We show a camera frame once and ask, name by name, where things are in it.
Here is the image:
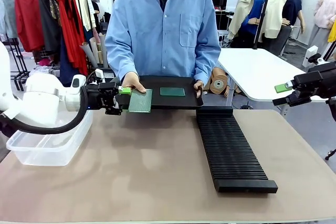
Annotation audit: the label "red hanging dress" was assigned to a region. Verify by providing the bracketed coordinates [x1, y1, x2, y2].
[56, 0, 89, 77]

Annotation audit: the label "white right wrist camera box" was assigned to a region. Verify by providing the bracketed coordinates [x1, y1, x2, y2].
[302, 46, 322, 69]

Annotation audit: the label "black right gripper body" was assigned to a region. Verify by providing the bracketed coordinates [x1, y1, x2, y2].
[291, 62, 336, 99]

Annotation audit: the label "black slotted PCB rack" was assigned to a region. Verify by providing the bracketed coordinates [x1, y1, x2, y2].
[196, 105, 279, 194]

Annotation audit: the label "cardboard tube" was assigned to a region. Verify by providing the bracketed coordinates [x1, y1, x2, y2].
[89, 37, 104, 65]
[98, 33, 109, 69]
[79, 42, 99, 69]

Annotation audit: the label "cream hanging garment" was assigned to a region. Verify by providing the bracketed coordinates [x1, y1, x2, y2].
[77, 0, 97, 32]

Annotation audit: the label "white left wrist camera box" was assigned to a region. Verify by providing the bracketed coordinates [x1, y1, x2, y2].
[94, 69, 106, 83]

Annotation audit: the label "person's left forearm blue sleeve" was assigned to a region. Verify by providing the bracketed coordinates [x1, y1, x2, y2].
[194, 47, 222, 85]

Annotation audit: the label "dark green PCB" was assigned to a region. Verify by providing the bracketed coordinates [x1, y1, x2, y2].
[160, 87, 186, 97]

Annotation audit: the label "white wire basket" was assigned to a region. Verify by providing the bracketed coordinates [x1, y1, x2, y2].
[216, 29, 229, 49]

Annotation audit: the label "dark grey hanging jacket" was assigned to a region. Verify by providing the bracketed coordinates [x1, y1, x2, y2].
[38, 0, 62, 56]

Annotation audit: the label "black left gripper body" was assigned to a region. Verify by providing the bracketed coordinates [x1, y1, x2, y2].
[85, 82, 122, 110]

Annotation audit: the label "person's right hand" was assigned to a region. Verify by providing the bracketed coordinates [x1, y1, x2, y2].
[122, 72, 147, 94]

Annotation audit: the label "mannequin pink top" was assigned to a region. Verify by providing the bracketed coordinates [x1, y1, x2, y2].
[307, 0, 336, 55]

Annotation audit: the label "brown paper rolls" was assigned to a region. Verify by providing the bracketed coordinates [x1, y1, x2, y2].
[204, 66, 231, 98]

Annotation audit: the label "mannequin cream jacket blue shirt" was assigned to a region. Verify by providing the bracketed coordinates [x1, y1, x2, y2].
[227, 0, 268, 43]

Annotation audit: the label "white monitor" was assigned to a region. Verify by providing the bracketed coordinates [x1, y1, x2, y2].
[225, 0, 241, 12]

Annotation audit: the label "light green PCB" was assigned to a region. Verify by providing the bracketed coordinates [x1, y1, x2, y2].
[128, 88, 153, 114]

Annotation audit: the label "yellow garment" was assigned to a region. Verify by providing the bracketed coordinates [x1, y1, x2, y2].
[324, 0, 336, 43]

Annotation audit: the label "person's right forearm blue sleeve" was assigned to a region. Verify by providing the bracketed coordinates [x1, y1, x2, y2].
[106, 47, 140, 83]

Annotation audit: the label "patterned brown scarf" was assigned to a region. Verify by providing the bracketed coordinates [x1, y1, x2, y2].
[49, 0, 60, 27]

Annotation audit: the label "clear plastic storage box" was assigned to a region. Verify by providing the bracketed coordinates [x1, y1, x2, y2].
[6, 110, 94, 167]

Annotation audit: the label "red hanging shirt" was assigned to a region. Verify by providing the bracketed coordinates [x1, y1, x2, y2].
[14, 0, 46, 53]

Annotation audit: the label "black tripod foot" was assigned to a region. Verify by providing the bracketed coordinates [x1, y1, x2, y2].
[324, 148, 336, 161]

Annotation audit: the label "black tripod pole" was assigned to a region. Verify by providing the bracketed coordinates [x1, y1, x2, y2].
[251, 0, 273, 50]

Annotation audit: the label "grey hanging shirt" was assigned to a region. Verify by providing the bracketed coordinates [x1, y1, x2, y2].
[0, 0, 19, 40]

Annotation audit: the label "mannequin cream and navy top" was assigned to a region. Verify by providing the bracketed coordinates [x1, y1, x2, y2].
[263, 0, 307, 57]

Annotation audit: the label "white table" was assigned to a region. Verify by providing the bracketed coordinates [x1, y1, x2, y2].
[216, 47, 332, 116]

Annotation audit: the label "black plastic tray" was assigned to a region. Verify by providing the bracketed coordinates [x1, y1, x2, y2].
[114, 75, 205, 110]

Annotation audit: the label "person's blue shirt torso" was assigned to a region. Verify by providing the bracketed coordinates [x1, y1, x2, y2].
[104, 0, 222, 86]

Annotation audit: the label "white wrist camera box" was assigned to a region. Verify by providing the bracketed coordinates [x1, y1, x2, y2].
[94, 69, 106, 83]
[302, 46, 322, 69]

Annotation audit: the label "navy blue hanging garment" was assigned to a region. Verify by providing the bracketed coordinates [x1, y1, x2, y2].
[59, 35, 82, 88]

